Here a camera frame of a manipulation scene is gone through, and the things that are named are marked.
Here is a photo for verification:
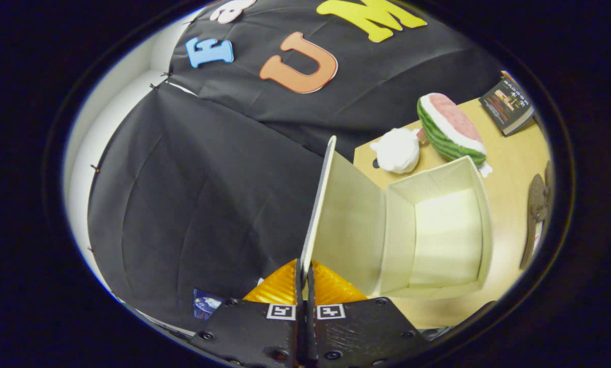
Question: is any cream fabric storage box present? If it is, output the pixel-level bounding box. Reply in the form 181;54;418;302
300;135;494;301

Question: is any white plush toy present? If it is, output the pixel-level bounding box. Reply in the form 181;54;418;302
370;128;421;174

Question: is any black cover book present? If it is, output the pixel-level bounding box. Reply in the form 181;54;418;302
479;77;536;136

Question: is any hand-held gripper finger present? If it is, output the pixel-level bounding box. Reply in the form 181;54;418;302
305;261;431;368
190;259;306;368

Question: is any watermelon slice plush toy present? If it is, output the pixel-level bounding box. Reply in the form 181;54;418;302
417;93;492;178

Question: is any brown fuzzy shoe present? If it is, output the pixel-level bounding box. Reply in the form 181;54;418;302
544;160;554;205
520;174;550;270

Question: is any blue printed card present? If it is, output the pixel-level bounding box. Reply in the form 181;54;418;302
193;289;224;321

